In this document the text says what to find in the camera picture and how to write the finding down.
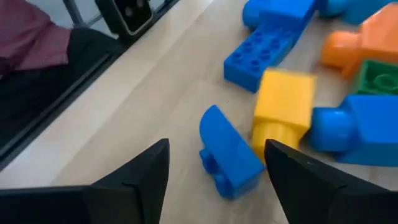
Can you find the small blue two-stud block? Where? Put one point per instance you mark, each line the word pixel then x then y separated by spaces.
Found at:
pixel 227 149

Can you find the black aluminium table frame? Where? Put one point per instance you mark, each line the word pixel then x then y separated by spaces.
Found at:
pixel 62 104

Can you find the large orange one-stud block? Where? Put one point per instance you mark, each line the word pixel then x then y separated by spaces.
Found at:
pixel 373 40

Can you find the large blue one-stud block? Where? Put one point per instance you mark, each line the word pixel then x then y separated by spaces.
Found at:
pixel 367 127
pixel 357 11

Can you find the blue eight-stud brick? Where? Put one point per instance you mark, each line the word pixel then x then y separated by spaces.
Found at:
pixel 258 56

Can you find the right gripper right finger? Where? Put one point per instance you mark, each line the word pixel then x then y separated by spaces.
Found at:
pixel 304 193

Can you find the person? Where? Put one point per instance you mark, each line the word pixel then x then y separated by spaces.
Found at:
pixel 28 37

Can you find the black table-level camera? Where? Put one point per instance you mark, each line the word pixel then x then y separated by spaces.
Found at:
pixel 130 15

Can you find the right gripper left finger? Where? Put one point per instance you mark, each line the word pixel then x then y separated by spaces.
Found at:
pixel 133 186

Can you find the grey metal pole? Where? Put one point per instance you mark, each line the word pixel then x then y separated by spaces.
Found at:
pixel 74 12

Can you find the large yellow one-stud block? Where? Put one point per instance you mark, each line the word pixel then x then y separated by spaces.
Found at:
pixel 283 99

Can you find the dark green small brick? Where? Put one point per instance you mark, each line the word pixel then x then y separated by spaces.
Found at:
pixel 376 77

